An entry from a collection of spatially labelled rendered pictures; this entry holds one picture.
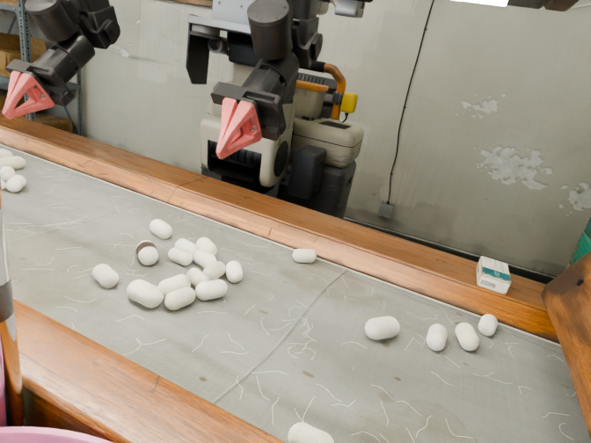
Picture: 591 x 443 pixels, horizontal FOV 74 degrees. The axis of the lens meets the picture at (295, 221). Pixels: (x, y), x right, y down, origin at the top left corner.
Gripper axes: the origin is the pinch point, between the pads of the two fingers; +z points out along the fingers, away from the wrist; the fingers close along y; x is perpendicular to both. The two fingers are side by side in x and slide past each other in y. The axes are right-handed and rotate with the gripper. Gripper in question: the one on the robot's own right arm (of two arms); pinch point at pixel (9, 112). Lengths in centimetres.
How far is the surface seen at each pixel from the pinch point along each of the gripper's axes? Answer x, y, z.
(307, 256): 4, 58, 4
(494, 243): 176, 110, -112
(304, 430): -13, 68, 23
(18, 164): 2.1, 8.0, 7.5
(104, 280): -8.6, 43.9, 19.3
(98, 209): 1.4, 27.7, 9.8
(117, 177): 7.2, 21.0, 1.6
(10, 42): 102, -225, -107
